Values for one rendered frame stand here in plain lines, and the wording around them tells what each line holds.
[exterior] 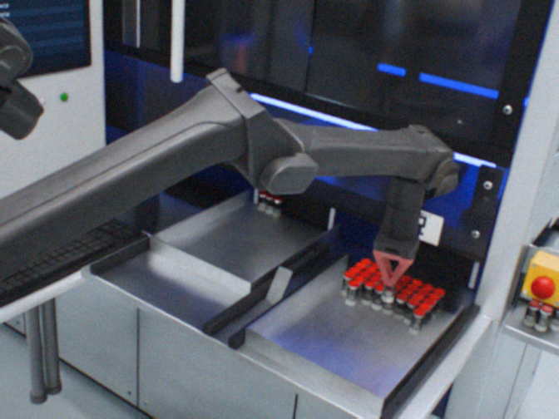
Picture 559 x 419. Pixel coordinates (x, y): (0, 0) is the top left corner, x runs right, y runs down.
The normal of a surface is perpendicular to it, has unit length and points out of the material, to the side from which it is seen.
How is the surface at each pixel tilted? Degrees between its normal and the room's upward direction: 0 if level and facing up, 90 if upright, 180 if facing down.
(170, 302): 0
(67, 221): 105
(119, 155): 29
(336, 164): 111
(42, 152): 90
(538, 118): 90
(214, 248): 0
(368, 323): 0
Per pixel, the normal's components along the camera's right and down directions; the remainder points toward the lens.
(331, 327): 0.10, -0.90
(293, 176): 0.59, 0.65
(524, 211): -0.56, 0.31
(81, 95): 0.82, 0.32
